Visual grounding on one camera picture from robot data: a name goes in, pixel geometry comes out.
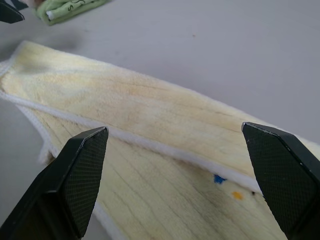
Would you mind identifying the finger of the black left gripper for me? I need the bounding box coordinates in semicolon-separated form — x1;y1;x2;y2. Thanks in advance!
0;0;29;25

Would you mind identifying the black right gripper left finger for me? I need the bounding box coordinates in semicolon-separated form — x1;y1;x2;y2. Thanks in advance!
0;126;110;240

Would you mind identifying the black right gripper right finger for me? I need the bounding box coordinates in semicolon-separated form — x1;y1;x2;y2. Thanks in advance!
241;121;320;240

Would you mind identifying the yellow towel with white trim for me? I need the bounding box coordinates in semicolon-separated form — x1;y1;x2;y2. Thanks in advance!
0;40;320;240

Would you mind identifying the green folded towel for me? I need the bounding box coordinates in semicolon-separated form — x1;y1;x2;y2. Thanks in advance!
32;0;112;27

